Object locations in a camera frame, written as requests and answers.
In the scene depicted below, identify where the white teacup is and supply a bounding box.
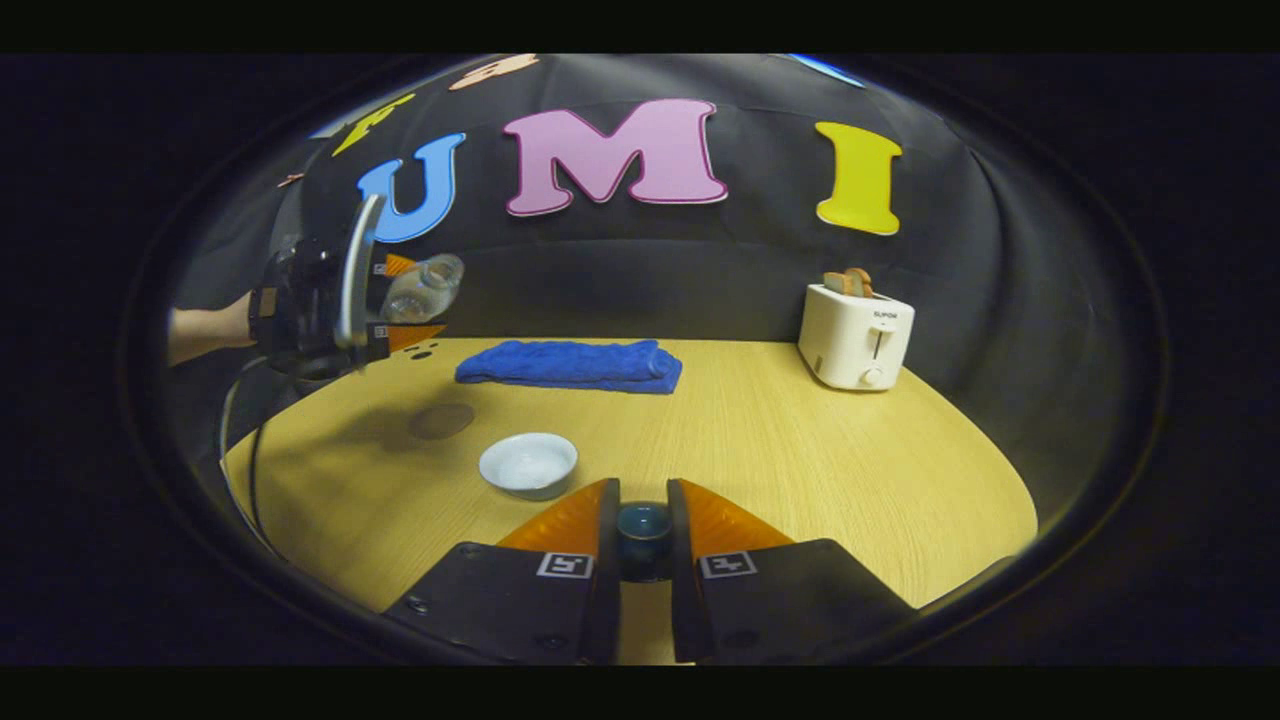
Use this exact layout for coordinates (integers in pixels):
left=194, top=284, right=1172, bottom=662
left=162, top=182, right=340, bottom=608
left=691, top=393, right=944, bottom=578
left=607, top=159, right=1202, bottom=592
left=478, top=432, right=580, bottom=502

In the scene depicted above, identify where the grey cable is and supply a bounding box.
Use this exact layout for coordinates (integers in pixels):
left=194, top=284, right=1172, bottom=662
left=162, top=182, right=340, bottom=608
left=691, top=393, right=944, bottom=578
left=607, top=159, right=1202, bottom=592
left=218, top=355, right=286, bottom=556

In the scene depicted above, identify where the white toaster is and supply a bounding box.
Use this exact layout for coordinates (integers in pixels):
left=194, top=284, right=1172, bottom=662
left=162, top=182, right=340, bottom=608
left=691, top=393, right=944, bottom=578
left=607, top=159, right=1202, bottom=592
left=797, top=284, right=916, bottom=392

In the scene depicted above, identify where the folded blue towel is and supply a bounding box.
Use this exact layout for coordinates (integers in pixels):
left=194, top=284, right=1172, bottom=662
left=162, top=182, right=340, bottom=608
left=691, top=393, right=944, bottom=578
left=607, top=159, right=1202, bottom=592
left=455, top=340, right=684, bottom=395

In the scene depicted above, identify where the clear plastic water bottle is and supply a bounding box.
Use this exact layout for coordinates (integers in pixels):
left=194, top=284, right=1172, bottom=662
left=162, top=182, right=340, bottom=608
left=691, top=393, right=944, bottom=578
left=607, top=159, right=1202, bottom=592
left=380, top=253, right=466, bottom=326

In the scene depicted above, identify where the black cable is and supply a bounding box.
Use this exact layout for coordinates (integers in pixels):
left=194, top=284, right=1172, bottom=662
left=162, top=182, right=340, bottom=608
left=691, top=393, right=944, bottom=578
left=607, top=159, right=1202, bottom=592
left=248, top=372, right=301, bottom=541

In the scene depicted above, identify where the dark teal teacup lid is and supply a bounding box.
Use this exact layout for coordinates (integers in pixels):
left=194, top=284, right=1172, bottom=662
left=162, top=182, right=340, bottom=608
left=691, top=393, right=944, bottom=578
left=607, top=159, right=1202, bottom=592
left=615, top=500, right=674, bottom=584

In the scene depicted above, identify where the round brown coaster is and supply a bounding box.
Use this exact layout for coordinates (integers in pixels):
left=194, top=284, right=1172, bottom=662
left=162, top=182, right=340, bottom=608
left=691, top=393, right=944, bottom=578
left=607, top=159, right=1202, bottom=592
left=407, top=402, right=476, bottom=442

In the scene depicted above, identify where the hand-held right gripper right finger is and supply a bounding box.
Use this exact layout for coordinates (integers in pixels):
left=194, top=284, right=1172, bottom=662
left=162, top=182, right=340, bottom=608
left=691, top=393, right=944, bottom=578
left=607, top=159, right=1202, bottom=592
left=667, top=477, right=918, bottom=665

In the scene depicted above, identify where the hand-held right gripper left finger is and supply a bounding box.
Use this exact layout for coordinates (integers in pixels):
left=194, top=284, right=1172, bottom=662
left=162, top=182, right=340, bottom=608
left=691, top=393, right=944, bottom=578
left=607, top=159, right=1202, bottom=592
left=380, top=477, right=623, bottom=666

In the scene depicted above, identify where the black backdrop cloth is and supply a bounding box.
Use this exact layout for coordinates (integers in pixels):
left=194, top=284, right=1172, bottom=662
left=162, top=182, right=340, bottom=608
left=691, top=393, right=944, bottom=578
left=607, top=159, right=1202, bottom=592
left=165, top=54, right=1136, bottom=521

